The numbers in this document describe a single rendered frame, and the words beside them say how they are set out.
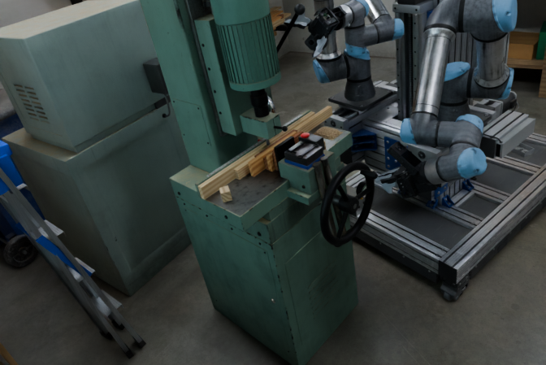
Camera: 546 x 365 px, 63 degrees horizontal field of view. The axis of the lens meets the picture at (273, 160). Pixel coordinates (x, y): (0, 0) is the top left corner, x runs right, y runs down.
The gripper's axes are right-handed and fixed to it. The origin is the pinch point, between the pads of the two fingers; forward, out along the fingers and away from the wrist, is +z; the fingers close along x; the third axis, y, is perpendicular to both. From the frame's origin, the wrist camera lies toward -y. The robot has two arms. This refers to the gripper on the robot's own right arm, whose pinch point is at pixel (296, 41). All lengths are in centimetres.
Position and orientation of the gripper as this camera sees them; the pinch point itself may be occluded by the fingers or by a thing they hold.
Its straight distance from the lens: 151.2
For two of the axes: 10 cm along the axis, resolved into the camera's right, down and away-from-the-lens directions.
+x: 6.2, 7.7, -1.1
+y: 3.8, -4.3, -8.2
